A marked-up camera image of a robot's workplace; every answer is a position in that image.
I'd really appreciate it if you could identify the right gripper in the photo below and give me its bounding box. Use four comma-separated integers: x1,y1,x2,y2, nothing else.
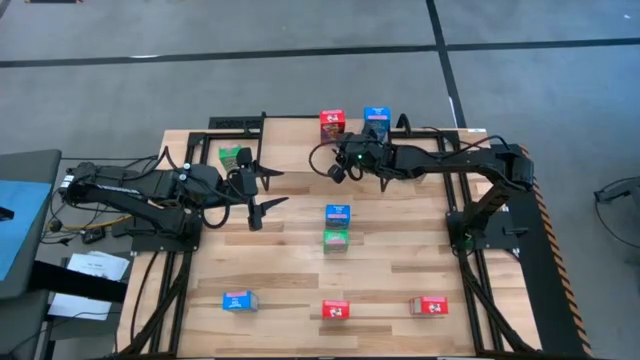
327,130,399,184

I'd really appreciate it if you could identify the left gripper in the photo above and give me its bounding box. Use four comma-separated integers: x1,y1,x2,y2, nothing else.
219,147,291,233

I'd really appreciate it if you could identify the green Apple Jacks cereal box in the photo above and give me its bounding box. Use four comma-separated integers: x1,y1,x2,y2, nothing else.
218,144,244,174
322,228,350,255

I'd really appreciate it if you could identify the blue Rice Krispies cereal box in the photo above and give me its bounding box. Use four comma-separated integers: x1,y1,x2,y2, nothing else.
222,290,260,313
363,105,392,141
324,203,352,231

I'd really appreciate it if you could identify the red Froot Loops cereal box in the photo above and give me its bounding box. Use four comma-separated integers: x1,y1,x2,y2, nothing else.
319,108,347,144
408,295,450,316
321,298,351,321

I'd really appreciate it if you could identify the wooden shelf with black legs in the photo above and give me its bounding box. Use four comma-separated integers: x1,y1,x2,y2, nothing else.
258,115,396,194

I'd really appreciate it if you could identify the black vented plate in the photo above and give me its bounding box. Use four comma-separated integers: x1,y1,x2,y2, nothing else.
208,115,265,131

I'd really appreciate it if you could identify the white paper sheet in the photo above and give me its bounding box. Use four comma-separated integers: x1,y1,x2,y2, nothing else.
47,292,114,321
67,251,130,282

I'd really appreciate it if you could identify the black bar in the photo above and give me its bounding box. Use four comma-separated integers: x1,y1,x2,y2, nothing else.
29,259,129,304

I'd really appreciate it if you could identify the blue pad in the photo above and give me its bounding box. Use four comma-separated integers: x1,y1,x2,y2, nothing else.
0,179,54,282

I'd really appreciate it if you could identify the grey stand foot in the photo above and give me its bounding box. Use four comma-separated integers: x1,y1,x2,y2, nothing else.
593,175,640,204

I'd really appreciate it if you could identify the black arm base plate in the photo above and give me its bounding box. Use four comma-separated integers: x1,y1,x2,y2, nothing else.
446,209,521,251
130,212,204,253

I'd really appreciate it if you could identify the black aluminium table frame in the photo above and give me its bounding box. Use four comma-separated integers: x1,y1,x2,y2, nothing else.
117,115,539,359

